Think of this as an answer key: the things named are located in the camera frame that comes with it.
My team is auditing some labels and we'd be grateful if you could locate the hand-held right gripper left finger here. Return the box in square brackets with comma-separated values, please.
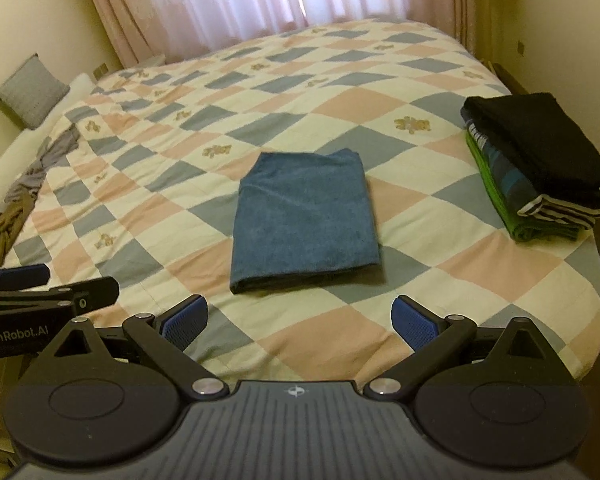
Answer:
[54, 295, 230, 402]

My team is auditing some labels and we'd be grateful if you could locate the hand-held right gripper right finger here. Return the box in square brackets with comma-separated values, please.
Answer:
[362, 295, 552, 402]

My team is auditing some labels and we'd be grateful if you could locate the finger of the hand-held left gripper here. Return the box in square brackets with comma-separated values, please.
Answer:
[0, 276, 121, 319]
[0, 263, 52, 288]

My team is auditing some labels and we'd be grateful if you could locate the blue towel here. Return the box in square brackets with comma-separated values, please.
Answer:
[229, 147, 384, 296]

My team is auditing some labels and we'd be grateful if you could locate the brown crumpled cloth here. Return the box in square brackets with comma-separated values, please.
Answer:
[0, 194, 35, 273]

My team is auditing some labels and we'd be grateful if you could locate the grey crumpled cloth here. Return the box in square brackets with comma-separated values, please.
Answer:
[4, 124, 80, 202]

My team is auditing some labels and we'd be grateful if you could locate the white pillow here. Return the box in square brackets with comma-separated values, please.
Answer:
[0, 72, 97, 188]

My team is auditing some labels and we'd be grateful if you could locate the green folded garment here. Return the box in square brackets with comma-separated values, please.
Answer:
[465, 132, 581, 242]

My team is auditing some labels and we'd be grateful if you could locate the blue striped folded garment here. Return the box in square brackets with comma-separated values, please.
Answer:
[466, 122, 548, 213]

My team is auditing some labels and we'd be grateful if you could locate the grey cushion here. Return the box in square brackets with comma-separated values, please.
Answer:
[0, 53, 72, 130]

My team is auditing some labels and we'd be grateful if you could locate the black white striped folded garment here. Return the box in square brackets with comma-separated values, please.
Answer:
[516, 192, 600, 232]

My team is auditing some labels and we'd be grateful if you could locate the checkered patchwork quilt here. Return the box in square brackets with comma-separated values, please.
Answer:
[2, 17, 600, 391]

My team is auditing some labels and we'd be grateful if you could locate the pink curtain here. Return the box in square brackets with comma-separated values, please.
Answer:
[76, 0, 261, 70]

